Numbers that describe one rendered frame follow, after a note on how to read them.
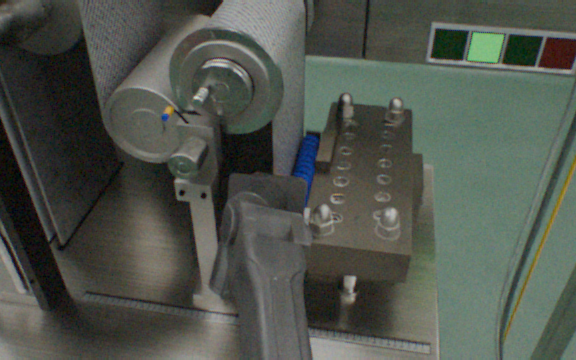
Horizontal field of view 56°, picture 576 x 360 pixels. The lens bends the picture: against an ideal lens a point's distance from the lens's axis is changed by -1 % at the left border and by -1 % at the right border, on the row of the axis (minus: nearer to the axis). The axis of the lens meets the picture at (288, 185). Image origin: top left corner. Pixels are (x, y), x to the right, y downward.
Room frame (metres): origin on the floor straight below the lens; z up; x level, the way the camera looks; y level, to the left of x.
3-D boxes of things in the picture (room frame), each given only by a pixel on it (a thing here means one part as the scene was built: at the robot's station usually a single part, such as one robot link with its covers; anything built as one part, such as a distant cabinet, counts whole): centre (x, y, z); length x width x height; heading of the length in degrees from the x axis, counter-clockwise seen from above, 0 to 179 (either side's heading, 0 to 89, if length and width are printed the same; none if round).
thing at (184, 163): (0.54, 0.13, 1.18); 0.04 x 0.02 x 0.04; 80
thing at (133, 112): (0.75, 0.17, 1.17); 0.26 x 0.12 x 0.12; 170
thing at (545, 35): (0.86, -0.36, 1.18); 0.25 x 0.01 x 0.07; 80
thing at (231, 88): (0.60, 0.08, 1.25); 0.07 x 0.02 x 0.07; 80
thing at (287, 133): (0.72, 0.00, 1.10); 0.23 x 0.01 x 0.18; 170
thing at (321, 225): (0.58, -0.05, 1.05); 0.04 x 0.04 x 0.04
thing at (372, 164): (0.74, -0.13, 1.00); 0.40 x 0.16 x 0.06; 170
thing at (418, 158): (0.73, -0.22, 0.96); 0.10 x 0.03 x 0.11; 170
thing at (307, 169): (0.71, -0.02, 1.03); 0.21 x 0.04 x 0.03; 170
